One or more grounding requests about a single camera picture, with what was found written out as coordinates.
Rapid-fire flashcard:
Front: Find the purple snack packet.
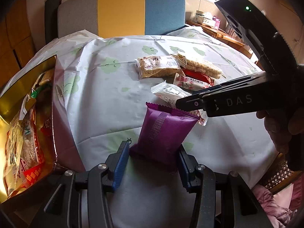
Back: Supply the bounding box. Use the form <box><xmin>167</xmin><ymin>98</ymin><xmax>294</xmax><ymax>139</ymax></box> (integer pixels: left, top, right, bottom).
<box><xmin>130</xmin><ymin>102</ymin><xmax>200</xmax><ymax>167</ymax></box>

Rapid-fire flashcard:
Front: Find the large orange rice-cracker bag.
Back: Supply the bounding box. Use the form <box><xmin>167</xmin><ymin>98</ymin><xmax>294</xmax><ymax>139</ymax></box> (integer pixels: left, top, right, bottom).
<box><xmin>3</xmin><ymin>104</ymin><xmax>55</xmax><ymax>198</ymax></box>

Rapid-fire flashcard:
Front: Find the pink floral candy packet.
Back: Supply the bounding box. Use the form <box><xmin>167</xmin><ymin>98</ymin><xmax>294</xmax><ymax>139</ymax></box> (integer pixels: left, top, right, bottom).
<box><xmin>173</xmin><ymin>73</ymin><xmax>211</xmax><ymax>91</ymax></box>

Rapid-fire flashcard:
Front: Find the white rice cake packet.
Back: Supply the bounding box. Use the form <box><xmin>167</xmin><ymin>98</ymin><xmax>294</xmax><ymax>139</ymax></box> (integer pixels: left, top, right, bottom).
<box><xmin>151</xmin><ymin>81</ymin><xmax>208</xmax><ymax>126</ymax></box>

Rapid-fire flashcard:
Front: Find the clear rice crisp pack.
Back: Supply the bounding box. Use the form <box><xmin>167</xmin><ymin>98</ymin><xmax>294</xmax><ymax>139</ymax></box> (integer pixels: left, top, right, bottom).
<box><xmin>176</xmin><ymin>53</ymin><xmax>224</xmax><ymax>79</ymax></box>

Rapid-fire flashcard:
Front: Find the flaky pastry white packet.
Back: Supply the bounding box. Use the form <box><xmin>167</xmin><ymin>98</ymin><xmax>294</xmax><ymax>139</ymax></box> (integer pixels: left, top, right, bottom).
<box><xmin>135</xmin><ymin>56</ymin><xmax>185</xmax><ymax>78</ymax></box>

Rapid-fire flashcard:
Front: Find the red festive snack packet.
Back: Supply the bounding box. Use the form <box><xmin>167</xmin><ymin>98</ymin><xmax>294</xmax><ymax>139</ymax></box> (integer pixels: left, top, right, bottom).
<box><xmin>182</xmin><ymin>68</ymin><xmax>214</xmax><ymax>86</ymax></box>

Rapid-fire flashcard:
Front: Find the green-edged cracker pack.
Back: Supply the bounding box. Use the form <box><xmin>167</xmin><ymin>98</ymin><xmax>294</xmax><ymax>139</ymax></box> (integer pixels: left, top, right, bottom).
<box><xmin>22</xmin><ymin>68</ymin><xmax>55</xmax><ymax>111</ymax></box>

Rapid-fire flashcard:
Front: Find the person's right hand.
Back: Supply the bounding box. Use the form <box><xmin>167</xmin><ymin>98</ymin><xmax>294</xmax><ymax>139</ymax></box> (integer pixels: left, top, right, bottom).
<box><xmin>256</xmin><ymin>109</ymin><xmax>303</xmax><ymax>154</ymax></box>

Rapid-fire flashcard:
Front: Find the gold red gift box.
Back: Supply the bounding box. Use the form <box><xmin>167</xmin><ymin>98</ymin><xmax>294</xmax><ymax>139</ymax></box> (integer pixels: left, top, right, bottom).
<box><xmin>1</xmin><ymin>56</ymin><xmax>85</xmax><ymax>202</ymax></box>

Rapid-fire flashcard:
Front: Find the cloud-print white tablecloth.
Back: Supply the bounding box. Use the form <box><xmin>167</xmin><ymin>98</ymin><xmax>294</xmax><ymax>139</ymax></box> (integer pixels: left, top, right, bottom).
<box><xmin>8</xmin><ymin>29</ymin><xmax>277</xmax><ymax>227</ymax></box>

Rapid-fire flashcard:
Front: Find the wooden side table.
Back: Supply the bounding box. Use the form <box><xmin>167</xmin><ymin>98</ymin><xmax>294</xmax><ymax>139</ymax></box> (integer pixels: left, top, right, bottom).
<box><xmin>186</xmin><ymin>20</ymin><xmax>253</xmax><ymax>59</ymax></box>

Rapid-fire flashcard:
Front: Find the wicker chair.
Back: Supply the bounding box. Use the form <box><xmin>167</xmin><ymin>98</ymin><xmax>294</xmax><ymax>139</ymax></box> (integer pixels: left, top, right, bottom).
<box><xmin>258</xmin><ymin>153</ymin><xmax>303</xmax><ymax>194</ymax></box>

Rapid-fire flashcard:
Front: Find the pink garment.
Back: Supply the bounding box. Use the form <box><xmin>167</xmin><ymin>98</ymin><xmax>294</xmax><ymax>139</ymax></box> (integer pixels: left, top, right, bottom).
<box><xmin>252</xmin><ymin>178</ymin><xmax>303</xmax><ymax>227</ymax></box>

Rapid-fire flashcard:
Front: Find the pink small box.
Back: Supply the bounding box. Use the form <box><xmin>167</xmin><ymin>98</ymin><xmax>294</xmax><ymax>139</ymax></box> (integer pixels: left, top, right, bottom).
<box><xmin>212</xmin><ymin>15</ymin><xmax>221</xmax><ymax>30</ymax></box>

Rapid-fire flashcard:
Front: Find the patterned tissue box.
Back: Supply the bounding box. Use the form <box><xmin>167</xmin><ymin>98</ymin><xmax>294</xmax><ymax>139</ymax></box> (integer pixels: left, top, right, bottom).
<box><xmin>195</xmin><ymin>10</ymin><xmax>215</xmax><ymax>27</ymax></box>

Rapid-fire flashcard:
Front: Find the grey yellow blue chair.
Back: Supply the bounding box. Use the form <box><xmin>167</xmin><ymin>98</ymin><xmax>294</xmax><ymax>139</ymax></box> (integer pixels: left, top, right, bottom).
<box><xmin>44</xmin><ymin>0</ymin><xmax>185</xmax><ymax>43</ymax></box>

